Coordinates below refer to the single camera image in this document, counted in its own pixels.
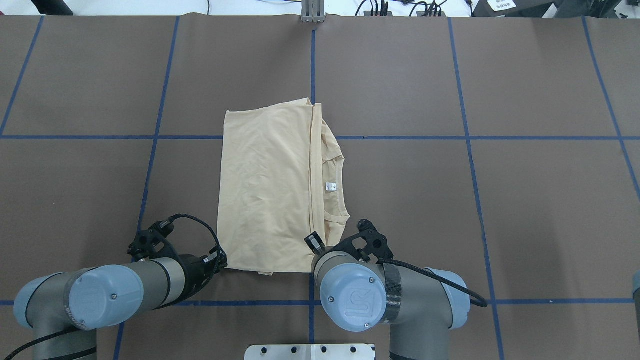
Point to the black labelled box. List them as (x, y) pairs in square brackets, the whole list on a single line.
[(502, 8)]

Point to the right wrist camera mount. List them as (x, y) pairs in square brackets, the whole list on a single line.
[(367, 242)]

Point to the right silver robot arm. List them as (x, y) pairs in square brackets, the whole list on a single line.
[(361, 286)]

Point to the beige long-sleeve graphic shirt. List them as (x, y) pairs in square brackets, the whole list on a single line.
[(281, 180)]

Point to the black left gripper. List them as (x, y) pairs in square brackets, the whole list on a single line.
[(191, 270)]

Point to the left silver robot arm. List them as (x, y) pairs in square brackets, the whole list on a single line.
[(65, 310)]

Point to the aluminium frame post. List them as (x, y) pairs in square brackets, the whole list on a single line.
[(313, 11)]

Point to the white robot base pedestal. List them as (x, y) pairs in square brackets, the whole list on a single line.
[(327, 351)]

